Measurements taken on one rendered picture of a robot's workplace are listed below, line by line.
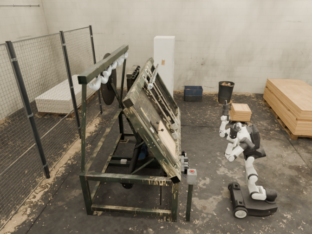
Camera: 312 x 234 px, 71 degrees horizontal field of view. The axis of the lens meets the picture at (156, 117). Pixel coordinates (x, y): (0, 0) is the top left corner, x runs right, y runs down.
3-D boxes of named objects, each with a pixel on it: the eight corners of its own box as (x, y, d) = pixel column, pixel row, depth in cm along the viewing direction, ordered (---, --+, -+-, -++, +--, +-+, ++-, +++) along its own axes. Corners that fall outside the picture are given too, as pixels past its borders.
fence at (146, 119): (173, 164, 307) (176, 163, 306) (138, 110, 274) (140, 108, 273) (173, 161, 312) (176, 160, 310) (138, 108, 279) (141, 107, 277)
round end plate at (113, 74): (107, 113, 321) (101, 59, 285) (103, 113, 322) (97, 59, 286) (120, 94, 392) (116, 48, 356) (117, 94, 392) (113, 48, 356)
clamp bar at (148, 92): (174, 139, 362) (187, 134, 354) (136, 79, 321) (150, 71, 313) (174, 136, 371) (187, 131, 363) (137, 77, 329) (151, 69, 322)
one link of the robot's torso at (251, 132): (258, 139, 316) (252, 118, 303) (265, 153, 286) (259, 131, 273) (237, 144, 325) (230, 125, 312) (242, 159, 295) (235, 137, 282)
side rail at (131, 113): (169, 178, 287) (176, 175, 283) (122, 111, 249) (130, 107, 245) (169, 174, 292) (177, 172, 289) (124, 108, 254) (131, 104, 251)
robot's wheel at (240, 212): (245, 216, 332) (248, 207, 323) (246, 219, 328) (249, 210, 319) (232, 215, 335) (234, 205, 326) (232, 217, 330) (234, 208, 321)
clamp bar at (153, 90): (175, 130, 390) (187, 125, 382) (139, 73, 349) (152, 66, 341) (175, 127, 399) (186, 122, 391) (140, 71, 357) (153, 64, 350)
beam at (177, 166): (173, 184, 291) (181, 181, 287) (169, 178, 286) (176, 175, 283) (176, 112, 486) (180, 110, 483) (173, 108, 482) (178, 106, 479)
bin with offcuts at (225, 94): (233, 105, 708) (236, 86, 678) (217, 104, 714) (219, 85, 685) (230, 99, 753) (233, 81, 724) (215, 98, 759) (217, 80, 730)
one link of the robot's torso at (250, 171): (256, 173, 334) (253, 149, 315) (259, 182, 319) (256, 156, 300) (245, 175, 338) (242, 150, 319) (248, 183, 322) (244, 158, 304)
